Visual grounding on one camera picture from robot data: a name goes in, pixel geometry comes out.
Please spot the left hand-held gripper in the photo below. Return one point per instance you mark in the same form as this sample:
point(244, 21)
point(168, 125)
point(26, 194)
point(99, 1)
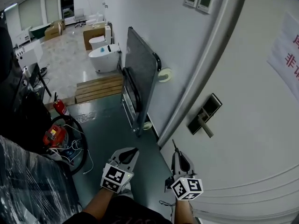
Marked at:
point(115, 177)

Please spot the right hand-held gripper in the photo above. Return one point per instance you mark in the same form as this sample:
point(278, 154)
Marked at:
point(187, 189)

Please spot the white door with metal handle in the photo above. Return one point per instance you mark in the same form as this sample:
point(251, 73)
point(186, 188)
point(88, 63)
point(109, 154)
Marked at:
point(245, 113)

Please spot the person's left forearm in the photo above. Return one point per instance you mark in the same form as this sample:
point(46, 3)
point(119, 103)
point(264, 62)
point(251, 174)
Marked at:
point(99, 202)

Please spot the person's right forearm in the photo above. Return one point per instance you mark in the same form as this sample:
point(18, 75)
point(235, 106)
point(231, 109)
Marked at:
point(183, 212)

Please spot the person's white shoe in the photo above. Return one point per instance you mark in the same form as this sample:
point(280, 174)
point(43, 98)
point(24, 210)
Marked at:
point(126, 188)

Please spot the person's black printed shirt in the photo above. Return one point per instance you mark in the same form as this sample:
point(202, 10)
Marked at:
point(130, 212)

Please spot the wooden plank ramp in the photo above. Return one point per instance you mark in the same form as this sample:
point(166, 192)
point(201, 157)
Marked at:
point(99, 90)

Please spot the red vacuum cleaner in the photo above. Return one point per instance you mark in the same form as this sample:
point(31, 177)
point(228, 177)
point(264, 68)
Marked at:
point(54, 134)

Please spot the red fire extinguisher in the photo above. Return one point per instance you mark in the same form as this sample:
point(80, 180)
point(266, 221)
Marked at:
point(61, 106)

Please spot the grey metal platform trolley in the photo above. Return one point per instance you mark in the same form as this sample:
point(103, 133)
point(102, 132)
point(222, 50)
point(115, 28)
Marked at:
point(140, 73)

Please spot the large white toilet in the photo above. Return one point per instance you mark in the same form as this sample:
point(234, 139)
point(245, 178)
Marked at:
point(105, 59)

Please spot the plastic-wrapped grey machine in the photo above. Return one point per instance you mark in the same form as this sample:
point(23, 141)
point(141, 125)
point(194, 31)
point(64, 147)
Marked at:
point(30, 185)

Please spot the small white toilet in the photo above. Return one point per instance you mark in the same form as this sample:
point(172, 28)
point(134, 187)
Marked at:
point(97, 42)

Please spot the cardboard box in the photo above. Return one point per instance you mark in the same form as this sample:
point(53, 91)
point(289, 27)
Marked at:
point(53, 30)
point(93, 32)

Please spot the white cabinet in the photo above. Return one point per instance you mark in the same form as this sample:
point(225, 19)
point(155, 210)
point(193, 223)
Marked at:
point(29, 55)

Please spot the white office chair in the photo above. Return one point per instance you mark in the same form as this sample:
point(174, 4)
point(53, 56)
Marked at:
point(79, 16)

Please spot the white paper sign red print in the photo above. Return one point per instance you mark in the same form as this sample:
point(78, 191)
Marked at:
point(285, 55)

